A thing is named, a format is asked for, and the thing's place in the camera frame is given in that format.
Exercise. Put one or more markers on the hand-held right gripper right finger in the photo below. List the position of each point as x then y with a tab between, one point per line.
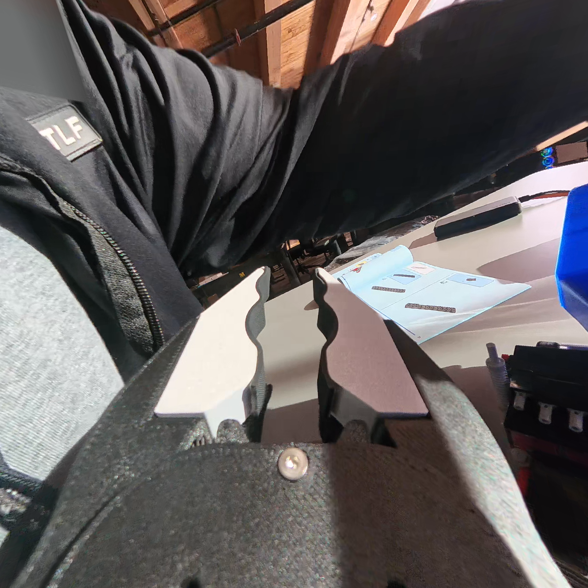
367	367

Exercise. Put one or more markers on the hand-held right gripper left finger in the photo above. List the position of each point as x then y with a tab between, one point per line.
216	358

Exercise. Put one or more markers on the blue plastic bin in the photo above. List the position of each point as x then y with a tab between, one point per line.
574	252

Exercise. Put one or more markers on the person's left forearm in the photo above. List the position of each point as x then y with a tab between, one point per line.
390	138

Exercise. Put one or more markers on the grey desk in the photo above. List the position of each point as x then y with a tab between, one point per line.
542	229

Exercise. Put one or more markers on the light blue instruction booklet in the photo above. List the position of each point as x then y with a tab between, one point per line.
482	294

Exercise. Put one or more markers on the black red toy brick truck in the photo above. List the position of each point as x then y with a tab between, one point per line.
546	381

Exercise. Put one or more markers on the flat black power bank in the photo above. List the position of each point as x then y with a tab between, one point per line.
477	216

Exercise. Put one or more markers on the person's black jacket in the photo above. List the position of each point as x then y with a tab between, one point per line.
92	206

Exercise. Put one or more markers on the computer with rainbow fans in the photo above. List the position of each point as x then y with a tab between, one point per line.
547	157

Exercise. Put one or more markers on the black ceiling pipe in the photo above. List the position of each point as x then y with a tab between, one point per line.
257	27

